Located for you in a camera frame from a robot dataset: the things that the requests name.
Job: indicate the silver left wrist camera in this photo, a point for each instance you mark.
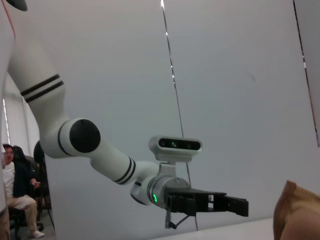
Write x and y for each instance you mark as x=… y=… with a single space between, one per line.
x=175 y=147

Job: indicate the white window blind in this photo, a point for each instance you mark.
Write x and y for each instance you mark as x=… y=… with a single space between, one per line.
x=17 y=120

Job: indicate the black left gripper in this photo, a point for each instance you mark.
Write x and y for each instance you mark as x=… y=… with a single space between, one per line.
x=190 y=200

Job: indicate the seated person dark jacket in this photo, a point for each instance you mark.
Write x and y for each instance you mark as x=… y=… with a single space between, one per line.
x=22 y=175

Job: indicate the khaki canvas food bag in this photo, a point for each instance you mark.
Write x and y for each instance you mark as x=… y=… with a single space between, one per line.
x=300 y=215

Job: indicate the seated person white shirt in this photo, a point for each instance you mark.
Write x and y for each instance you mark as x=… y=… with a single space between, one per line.
x=10 y=182

